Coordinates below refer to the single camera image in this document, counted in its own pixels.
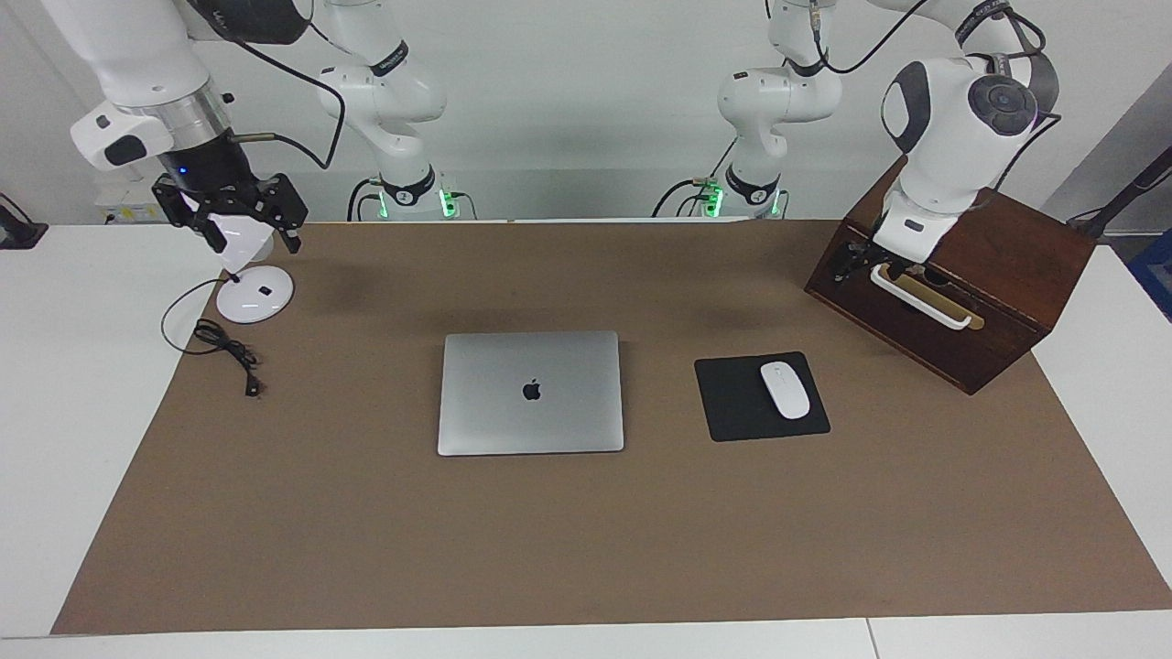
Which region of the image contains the black clamp mount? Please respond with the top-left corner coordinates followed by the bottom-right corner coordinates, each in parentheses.
top-left (0, 192), bottom-right (49, 250)

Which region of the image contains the black pole stand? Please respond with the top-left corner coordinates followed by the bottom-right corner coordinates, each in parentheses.
top-left (1067, 146), bottom-right (1172, 241)

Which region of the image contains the brown table mat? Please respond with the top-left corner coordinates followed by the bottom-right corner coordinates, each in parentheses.
top-left (50, 220), bottom-right (1172, 635)

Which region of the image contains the white wall power strip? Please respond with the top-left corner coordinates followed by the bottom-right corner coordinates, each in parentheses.
top-left (94, 178), bottom-right (168, 226)

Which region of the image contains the black lamp power cable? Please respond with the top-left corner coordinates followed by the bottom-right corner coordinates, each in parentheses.
top-left (161, 277), bottom-right (266, 399)

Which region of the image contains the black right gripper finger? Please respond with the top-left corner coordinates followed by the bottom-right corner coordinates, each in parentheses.
top-left (247, 172), bottom-right (309, 255)
top-left (151, 178), bottom-right (228, 255)

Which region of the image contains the blue object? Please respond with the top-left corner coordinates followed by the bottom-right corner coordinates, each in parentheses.
top-left (1128, 229), bottom-right (1172, 321)

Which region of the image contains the white computer mouse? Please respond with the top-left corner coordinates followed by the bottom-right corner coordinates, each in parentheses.
top-left (760, 362), bottom-right (812, 420)

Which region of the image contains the black mouse pad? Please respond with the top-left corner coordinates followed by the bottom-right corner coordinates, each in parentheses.
top-left (694, 351), bottom-right (831, 443)

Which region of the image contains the white box handle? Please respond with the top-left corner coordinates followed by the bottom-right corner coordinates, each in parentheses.
top-left (868, 264), bottom-right (973, 330)

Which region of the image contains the white desk lamp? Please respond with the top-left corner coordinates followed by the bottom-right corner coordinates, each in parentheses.
top-left (183, 194), bottom-right (296, 324)

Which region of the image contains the black base cable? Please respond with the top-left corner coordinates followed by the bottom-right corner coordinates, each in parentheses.
top-left (652, 137), bottom-right (741, 219)
top-left (346, 177), bottom-right (384, 222)

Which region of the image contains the grey laptop with apple logo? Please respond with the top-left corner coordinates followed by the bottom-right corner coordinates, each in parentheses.
top-left (437, 330), bottom-right (625, 458)

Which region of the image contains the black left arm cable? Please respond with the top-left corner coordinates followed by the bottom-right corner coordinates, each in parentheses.
top-left (810, 0), bottom-right (1063, 216)

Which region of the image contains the dark brown wooden box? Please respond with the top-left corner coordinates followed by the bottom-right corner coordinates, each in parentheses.
top-left (804, 149), bottom-right (1098, 396)

